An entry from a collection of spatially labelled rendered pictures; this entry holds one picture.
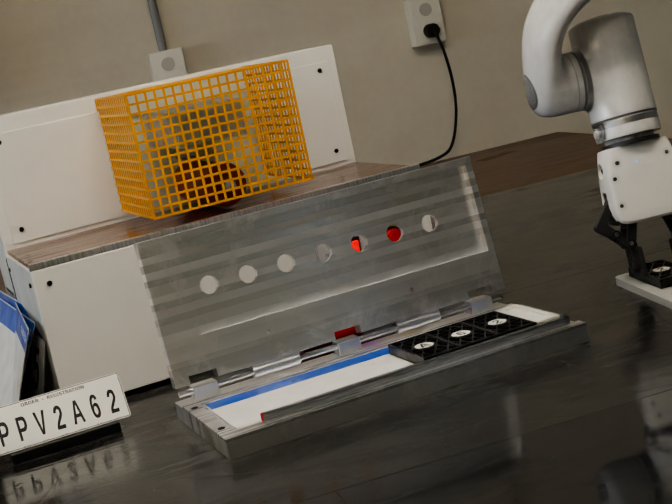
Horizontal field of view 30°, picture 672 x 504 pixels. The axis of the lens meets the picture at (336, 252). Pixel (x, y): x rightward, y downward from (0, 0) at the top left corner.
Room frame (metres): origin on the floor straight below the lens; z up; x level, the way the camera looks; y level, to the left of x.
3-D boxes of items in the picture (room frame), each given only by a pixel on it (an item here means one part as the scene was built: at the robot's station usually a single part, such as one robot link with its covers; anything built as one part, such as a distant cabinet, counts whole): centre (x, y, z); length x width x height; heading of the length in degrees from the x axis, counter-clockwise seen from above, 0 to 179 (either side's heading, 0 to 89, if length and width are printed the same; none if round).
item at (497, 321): (1.43, -0.17, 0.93); 0.10 x 0.05 x 0.01; 20
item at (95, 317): (1.85, 0.09, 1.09); 0.75 x 0.40 x 0.38; 110
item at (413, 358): (1.39, -0.08, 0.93); 0.10 x 0.05 x 0.01; 20
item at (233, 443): (1.40, -0.02, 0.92); 0.44 x 0.21 x 0.04; 110
